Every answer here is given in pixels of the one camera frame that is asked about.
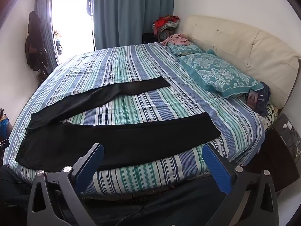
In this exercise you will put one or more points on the striped bed sheet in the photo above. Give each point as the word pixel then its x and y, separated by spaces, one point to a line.
pixel 141 108

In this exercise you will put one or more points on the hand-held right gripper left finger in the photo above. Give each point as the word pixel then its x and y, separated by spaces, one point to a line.
pixel 93 163

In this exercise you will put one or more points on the cream padded headboard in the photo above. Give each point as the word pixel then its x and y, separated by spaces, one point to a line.
pixel 235 37

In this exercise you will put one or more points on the pink cloth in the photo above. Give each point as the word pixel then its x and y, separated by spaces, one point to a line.
pixel 176 38

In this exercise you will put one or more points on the pile of red clothes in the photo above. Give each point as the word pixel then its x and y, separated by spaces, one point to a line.
pixel 164 22

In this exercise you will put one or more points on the clutter pile beside bed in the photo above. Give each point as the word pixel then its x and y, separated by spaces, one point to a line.
pixel 3 127

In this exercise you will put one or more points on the black pants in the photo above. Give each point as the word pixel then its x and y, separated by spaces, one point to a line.
pixel 129 143

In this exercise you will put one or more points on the large teal patterned pillow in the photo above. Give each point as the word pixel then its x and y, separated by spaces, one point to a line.
pixel 216 73

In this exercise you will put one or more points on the items outside window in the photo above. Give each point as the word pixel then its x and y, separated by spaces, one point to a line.
pixel 58 43

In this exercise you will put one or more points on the dark blue garment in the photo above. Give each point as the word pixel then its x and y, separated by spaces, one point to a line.
pixel 263 98

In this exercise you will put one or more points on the wide blue curtain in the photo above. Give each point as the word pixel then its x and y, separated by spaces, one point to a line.
pixel 129 11

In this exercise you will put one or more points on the hanging dark jackets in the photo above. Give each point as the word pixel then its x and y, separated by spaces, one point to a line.
pixel 34 47

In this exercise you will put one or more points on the black bag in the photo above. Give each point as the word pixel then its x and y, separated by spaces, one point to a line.
pixel 148 38

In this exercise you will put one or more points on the dark bedside cabinet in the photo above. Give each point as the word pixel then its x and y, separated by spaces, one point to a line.
pixel 270 160

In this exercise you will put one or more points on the bright window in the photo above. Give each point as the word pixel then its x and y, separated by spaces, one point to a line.
pixel 70 16

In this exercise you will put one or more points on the floral cloth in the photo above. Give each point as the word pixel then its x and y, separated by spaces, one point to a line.
pixel 270 116

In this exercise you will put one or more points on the picture card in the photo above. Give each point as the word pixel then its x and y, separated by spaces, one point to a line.
pixel 252 99

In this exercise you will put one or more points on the narrow blue curtain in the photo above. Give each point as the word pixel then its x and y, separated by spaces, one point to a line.
pixel 44 28

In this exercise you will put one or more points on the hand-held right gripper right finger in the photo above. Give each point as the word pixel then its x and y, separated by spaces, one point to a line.
pixel 217 169

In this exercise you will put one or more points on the small teal patterned pillow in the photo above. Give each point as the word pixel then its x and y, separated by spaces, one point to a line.
pixel 184 48

